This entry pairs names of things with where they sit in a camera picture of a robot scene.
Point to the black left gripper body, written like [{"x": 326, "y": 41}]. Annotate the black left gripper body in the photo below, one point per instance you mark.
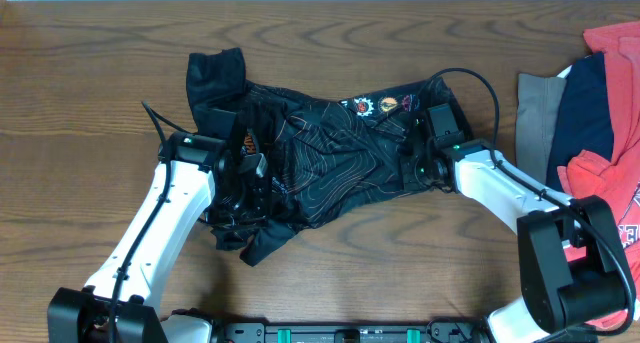
[{"x": 240, "y": 204}]

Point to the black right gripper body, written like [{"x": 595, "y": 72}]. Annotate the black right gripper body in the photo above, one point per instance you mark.
[{"x": 417, "y": 173}]

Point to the black orange-patterned jersey shirt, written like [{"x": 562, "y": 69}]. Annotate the black orange-patterned jersey shirt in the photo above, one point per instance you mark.
[{"x": 324, "y": 157}]

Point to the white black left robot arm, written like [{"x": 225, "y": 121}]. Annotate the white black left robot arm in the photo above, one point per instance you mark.
[{"x": 197, "y": 176}]

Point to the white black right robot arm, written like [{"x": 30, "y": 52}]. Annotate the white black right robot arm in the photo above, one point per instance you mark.
[{"x": 575, "y": 278}]

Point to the grey folded garment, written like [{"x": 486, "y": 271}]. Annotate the grey folded garment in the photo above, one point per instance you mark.
[{"x": 538, "y": 106}]

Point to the navy blue garment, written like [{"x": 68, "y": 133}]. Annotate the navy blue garment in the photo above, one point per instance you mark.
[{"x": 583, "y": 119}]

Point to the red t-shirt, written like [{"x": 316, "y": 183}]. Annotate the red t-shirt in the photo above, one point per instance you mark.
[{"x": 615, "y": 179}]

